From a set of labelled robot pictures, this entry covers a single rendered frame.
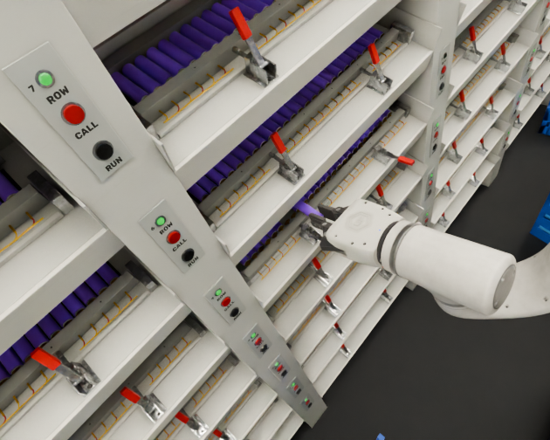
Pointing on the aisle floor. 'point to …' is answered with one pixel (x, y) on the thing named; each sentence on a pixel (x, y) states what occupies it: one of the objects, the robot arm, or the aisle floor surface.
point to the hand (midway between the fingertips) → (323, 216)
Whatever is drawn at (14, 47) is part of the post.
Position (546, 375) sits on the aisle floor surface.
